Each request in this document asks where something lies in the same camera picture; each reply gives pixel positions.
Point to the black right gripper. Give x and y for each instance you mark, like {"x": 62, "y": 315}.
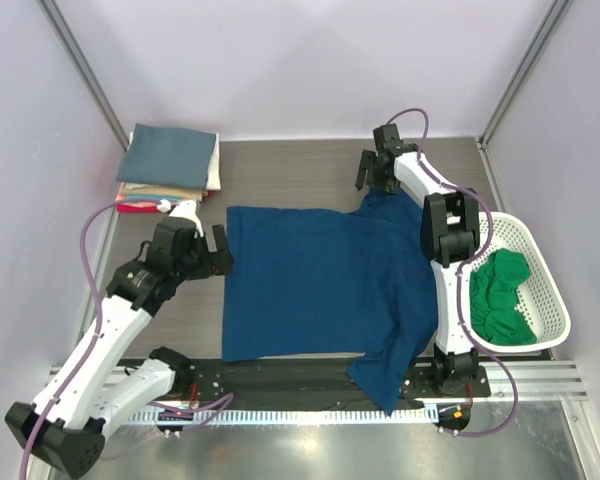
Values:
{"x": 375, "y": 163}

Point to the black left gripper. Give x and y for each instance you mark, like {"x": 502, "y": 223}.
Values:
{"x": 210, "y": 255}

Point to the dark blue t shirt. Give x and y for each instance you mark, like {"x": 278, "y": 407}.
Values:
{"x": 322, "y": 281}

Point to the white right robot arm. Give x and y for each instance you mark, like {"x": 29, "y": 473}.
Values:
{"x": 449, "y": 239}

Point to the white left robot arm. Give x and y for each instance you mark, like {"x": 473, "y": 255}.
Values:
{"x": 69, "y": 422}

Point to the tan folded t shirt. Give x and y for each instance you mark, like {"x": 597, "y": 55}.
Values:
{"x": 173, "y": 194}

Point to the red folded t shirt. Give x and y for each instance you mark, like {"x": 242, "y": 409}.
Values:
{"x": 124, "y": 209}

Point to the slate blue folded t shirt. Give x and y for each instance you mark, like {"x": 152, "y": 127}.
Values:
{"x": 167, "y": 156}

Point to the teal folded t shirt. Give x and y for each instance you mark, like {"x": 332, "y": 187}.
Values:
{"x": 157, "y": 198}

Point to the salmon pink folded t shirt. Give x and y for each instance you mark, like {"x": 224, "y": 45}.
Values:
{"x": 141, "y": 205}

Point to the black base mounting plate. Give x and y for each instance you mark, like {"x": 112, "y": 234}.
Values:
{"x": 320, "y": 384}

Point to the green t shirt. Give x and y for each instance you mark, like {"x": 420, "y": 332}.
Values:
{"x": 494, "y": 299}

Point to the white perforated laundry basket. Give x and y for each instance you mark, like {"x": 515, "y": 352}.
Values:
{"x": 539, "y": 298}

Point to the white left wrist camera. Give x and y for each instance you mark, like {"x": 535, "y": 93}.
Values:
{"x": 186, "y": 209}

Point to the right aluminium frame post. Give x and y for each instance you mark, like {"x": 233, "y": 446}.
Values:
{"x": 550, "y": 22}

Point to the aluminium frame post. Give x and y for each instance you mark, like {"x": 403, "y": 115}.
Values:
{"x": 550, "y": 22}
{"x": 81, "y": 64}

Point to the white slotted cable duct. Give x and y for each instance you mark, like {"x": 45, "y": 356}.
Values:
{"x": 153, "y": 416}

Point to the left aluminium frame post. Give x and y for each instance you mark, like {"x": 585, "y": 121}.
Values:
{"x": 81, "y": 64}

